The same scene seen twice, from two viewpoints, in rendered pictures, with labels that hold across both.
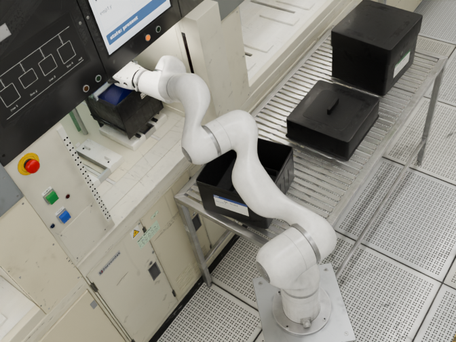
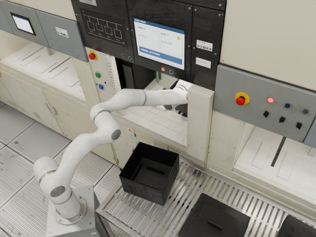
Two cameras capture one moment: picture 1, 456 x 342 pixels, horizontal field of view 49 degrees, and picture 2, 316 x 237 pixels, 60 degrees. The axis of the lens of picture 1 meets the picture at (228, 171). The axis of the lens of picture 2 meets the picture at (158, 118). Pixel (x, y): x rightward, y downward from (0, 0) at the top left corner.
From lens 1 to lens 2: 153 cm
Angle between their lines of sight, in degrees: 52
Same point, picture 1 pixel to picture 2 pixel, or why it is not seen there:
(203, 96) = (112, 101)
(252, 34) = (300, 165)
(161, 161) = (164, 127)
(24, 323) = (81, 98)
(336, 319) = (59, 227)
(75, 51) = (122, 37)
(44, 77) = (106, 33)
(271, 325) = not seen: hidden behind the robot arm
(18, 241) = (83, 73)
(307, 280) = not seen: hidden behind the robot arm
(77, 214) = (107, 92)
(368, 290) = not seen: outside the picture
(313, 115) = (206, 211)
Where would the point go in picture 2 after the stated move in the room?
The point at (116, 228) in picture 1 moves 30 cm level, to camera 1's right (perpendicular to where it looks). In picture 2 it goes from (122, 117) to (127, 149)
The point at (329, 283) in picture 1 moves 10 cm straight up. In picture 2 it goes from (81, 225) to (76, 217)
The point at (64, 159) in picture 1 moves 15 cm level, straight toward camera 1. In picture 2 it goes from (107, 69) to (85, 78)
